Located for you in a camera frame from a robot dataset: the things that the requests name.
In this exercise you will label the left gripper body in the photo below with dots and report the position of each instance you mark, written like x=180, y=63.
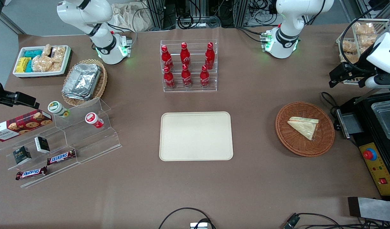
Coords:
x=362, y=66

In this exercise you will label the triangular sandwich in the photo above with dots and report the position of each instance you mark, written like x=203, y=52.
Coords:
x=304, y=127

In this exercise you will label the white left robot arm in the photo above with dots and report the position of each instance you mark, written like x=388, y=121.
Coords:
x=287, y=19

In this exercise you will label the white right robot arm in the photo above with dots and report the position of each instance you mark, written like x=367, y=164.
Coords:
x=86, y=12

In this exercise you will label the oval light wicker basket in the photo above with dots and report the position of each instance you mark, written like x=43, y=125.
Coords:
x=101, y=84

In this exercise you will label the round brown wicker basket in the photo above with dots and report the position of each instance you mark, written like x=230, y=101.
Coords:
x=293, y=146

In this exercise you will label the beige plastic tray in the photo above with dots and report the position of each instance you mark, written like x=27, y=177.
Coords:
x=194, y=136

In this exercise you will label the bagged pastry snack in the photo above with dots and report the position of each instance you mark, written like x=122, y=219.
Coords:
x=365, y=28
x=349, y=46
x=350, y=58
x=369, y=40

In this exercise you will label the red tartan cookie box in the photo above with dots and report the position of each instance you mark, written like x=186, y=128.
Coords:
x=20, y=125

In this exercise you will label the green lid yogurt cup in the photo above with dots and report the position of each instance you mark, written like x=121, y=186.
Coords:
x=56, y=108

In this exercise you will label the teal snack packet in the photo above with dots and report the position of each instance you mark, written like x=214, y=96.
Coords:
x=33, y=53
x=29, y=66

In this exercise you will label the yellow snack packet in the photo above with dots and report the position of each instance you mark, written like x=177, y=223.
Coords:
x=21, y=65

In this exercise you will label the clear bag of crackers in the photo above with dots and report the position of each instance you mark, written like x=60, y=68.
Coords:
x=58, y=54
x=42, y=63
x=46, y=50

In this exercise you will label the small black box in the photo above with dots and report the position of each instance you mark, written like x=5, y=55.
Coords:
x=42, y=144
x=22, y=155

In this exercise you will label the white rectangular snack bin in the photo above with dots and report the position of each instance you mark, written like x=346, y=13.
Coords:
x=66, y=65

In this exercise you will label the clear acrylic stepped stand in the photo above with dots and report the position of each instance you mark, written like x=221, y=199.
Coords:
x=96, y=143
x=4, y=148

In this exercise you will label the aluminium foil container stack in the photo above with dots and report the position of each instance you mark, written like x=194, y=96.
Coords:
x=82, y=81

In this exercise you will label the clear plastic container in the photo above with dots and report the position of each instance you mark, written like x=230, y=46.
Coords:
x=387, y=119

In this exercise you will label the snickers chocolate bar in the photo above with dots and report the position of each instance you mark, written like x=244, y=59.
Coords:
x=61, y=157
x=31, y=173

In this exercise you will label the red lid yogurt cup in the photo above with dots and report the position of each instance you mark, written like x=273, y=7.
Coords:
x=92, y=119

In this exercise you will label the black sealing machine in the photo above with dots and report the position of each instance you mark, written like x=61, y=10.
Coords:
x=365, y=140

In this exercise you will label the grey base connector block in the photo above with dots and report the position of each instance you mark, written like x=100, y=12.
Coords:
x=127, y=46
x=266, y=39

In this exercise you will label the red emergency stop button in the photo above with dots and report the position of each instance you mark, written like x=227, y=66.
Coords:
x=370, y=154

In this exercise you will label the beige crumpled cloth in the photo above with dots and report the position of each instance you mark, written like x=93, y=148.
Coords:
x=131, y=19

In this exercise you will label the red cola bottle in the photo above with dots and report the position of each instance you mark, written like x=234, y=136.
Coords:
x=185, y=55
x=166, y=58
x=209, y=57
x=169, y=79
x=186, y=78
x=204, y=78

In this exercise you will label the grey metal plate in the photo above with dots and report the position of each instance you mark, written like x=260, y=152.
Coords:
x=376, y=210

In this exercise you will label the clear acrylic bottle rack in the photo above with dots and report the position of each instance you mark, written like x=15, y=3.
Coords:
x=194, y=89

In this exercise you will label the small silver device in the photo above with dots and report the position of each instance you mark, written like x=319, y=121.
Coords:
x=198, y=226

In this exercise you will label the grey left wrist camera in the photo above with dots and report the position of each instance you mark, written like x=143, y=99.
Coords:
x=382, y=82

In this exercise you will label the aluminium profile post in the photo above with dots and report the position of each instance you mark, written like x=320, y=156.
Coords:
x=240, y=12
x=156, y=12

